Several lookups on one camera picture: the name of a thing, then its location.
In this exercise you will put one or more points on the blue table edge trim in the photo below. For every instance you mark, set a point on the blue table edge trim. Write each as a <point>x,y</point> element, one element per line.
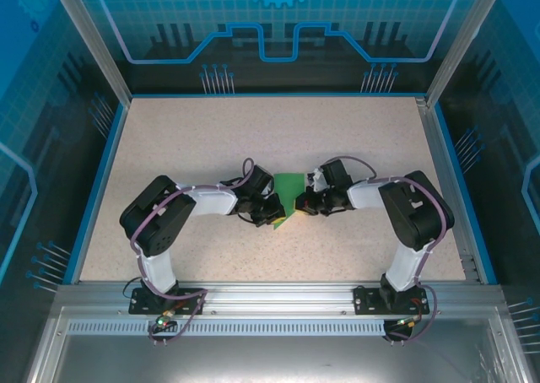
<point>453,159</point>
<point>106,168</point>

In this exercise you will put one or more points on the aluminium tray frame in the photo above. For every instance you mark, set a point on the aluminium tray frame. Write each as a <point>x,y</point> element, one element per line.
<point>270,357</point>

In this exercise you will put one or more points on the aluminium mounting rail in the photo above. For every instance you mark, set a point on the aluminium mounting rail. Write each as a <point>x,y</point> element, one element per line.
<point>274,298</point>

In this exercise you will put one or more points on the aluminium frame post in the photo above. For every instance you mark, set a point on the aluminium frame post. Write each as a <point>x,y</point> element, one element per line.
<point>90,41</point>
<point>464,41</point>

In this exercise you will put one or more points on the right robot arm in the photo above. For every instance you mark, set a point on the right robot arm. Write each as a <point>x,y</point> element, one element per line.
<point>417,214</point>

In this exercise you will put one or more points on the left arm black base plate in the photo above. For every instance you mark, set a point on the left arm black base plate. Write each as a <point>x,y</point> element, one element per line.
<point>139,305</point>

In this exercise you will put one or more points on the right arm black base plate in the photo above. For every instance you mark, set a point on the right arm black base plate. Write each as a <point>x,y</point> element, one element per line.
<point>367,303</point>

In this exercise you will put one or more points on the aluminium side rail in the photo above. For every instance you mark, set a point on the aluminium side rail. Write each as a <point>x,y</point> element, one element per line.
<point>439,155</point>

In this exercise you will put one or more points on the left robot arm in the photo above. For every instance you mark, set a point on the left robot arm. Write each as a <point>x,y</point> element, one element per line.
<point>156,222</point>

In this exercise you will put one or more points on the green square paper sheet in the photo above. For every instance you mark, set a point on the green square paper sheet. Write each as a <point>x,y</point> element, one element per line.
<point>291,189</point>

